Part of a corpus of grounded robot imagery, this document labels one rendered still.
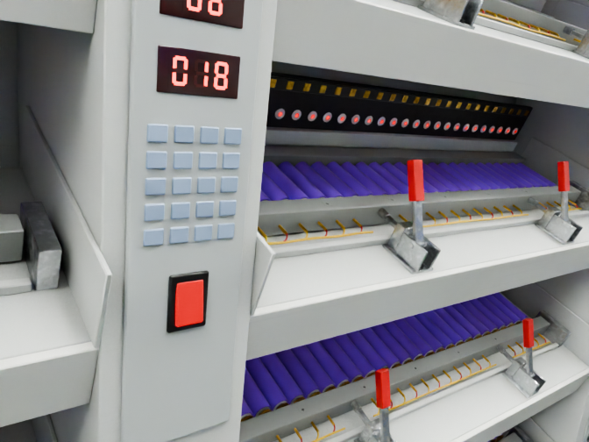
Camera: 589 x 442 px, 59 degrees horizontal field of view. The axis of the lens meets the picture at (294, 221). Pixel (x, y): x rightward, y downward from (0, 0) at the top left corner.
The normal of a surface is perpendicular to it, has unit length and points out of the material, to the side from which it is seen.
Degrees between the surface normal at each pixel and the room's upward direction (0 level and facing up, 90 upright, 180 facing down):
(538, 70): 110
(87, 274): 90
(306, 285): 20
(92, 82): 90
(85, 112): 90
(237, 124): 90
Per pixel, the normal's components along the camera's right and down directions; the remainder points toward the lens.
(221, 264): 0.61, 0.25
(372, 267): 0.30, -0.82
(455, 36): 0.53, 0.57
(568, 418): -0.79, 0.07
